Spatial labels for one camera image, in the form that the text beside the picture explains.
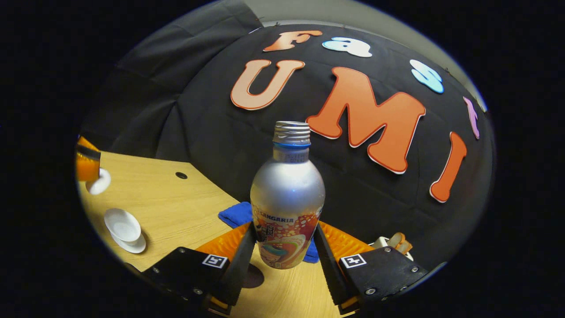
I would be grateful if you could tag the silver printed water bottle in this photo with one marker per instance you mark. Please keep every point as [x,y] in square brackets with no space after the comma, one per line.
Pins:
[287,194]

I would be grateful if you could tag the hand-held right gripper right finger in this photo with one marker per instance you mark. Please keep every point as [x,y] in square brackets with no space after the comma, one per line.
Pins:
[329,269]

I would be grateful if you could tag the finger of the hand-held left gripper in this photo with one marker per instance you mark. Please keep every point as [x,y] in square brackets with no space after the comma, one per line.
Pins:
[86,165]

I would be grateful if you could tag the white saucer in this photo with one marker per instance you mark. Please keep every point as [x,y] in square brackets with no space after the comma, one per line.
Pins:
[134,247]

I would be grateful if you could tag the blue folded towel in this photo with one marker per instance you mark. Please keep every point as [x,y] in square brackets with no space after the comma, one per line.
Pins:
[236,214]

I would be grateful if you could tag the white teacup lid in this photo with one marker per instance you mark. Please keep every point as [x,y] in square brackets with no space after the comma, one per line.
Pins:
[100,183]

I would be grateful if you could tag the toast bread slice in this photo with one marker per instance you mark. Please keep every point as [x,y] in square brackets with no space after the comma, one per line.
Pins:
[396,240]
[406,246]

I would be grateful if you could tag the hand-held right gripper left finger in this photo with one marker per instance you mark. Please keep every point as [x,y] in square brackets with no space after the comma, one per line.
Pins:
[240,269]

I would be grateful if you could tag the white toaster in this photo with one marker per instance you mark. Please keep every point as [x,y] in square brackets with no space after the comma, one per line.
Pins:
[379,242]

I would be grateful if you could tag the black backdrop cloth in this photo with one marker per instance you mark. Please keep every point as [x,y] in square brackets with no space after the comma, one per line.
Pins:
[212,132]

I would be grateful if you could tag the dark round coaster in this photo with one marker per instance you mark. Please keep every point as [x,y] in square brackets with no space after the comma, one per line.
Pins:
[255,277]

